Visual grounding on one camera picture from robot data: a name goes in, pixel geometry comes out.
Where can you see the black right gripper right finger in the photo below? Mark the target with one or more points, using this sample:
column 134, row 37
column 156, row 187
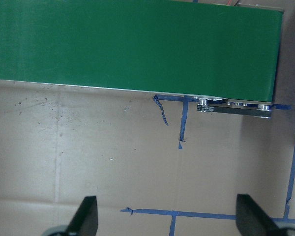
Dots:
column 251, row 220

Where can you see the green conveyor belt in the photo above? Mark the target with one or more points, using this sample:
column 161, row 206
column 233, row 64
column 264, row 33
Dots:
column 224, row 56

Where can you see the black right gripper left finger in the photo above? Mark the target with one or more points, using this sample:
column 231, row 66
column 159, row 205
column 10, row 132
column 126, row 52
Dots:
column 85, row 220

